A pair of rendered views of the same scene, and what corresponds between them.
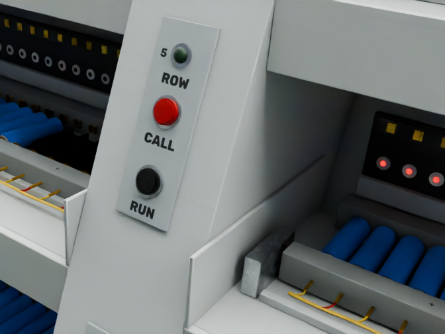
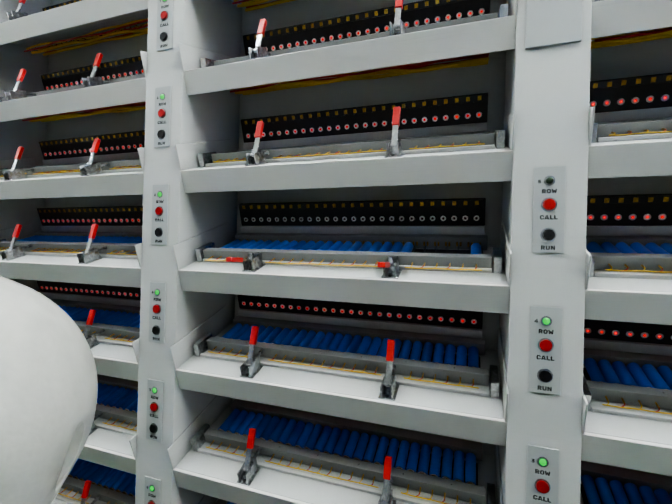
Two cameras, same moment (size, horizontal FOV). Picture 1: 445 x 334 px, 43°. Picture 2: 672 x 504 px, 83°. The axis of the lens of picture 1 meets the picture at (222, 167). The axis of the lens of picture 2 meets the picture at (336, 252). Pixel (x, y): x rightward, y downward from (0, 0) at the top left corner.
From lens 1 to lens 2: 45 cm
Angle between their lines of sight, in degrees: 11
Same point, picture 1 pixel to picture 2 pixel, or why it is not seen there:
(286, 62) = (595, 172)
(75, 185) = (474, 258)
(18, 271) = (472, 300)
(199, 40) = (557, 172)
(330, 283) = (619, 262)
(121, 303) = (547, 291)
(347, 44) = (625, 159)
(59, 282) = (503, 296)
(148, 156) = (544, 225)
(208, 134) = (572, 208)
